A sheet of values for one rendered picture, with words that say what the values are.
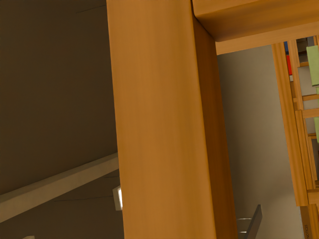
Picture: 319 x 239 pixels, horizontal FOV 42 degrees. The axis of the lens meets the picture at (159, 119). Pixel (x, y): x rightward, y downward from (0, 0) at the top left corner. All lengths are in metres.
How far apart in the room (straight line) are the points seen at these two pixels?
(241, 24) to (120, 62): 0.13
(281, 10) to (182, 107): 0.13
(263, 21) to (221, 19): 0.05
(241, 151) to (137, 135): 9.96
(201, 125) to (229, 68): 9.89
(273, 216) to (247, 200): 0.69
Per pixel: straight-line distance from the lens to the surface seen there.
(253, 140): 10.26
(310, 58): 7.04
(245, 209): 10.66
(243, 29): 0.45
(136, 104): 0.40
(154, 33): 0.41
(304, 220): 10.58
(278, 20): 0.45
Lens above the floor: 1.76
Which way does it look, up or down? 20 degrees up
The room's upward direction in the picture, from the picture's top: 99 degrees counter-clockwise
